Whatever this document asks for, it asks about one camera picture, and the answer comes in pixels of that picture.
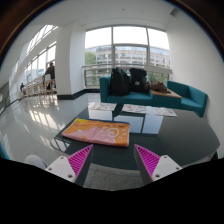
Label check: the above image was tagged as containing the gripper right finger magenta white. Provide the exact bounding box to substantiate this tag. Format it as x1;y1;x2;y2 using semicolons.
134;144;181;184

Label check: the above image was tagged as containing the gripper left finger magenta white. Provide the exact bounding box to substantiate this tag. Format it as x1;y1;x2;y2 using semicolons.
46;145;94;183

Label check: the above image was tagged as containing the orange pink sun towel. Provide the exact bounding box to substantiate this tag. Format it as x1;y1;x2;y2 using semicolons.
62;118;130;147

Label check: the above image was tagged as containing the folded towel far right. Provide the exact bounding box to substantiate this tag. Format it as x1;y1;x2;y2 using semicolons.
153;107;176;117

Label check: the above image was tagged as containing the folded towel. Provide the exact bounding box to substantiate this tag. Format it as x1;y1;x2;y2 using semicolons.
122;104;148;114
88;102;117;111
153;107;176;117

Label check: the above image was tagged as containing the folded towel far middle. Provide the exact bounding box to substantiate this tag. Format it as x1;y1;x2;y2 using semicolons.
122;104;148;114

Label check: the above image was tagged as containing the folded towel far left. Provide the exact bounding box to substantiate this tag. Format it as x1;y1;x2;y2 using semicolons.
88;102;117;111

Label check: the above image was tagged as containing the teal sofa left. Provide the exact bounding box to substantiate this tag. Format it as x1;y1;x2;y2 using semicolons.
99;76;153;106

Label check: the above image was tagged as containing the teal sofa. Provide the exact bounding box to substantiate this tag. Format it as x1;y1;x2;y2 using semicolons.
99;76;153;106
152;80;208;117

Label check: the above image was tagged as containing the teal sofa right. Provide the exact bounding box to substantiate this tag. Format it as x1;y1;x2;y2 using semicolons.
152;80;208;117

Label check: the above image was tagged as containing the brown bag on table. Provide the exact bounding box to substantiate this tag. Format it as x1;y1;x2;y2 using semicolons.
150;80;169;93

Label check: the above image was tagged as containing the wooden railing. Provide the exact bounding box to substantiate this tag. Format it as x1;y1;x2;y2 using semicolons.
21;78;56;98

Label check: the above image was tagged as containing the black backpack left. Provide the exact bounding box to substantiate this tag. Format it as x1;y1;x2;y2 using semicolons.
110;68;130;96

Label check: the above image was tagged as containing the black backpack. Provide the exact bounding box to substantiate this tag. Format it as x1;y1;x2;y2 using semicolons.
110;68;130;96
130;68;147;92

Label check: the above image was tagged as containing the black backpack right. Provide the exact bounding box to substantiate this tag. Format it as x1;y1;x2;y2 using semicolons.
130;68;147;92

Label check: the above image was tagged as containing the person in dark clothes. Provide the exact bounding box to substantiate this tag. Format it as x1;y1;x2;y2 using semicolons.
43;62;55;90

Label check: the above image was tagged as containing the window guard rail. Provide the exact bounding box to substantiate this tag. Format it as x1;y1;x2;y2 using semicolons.
83;63;172;88

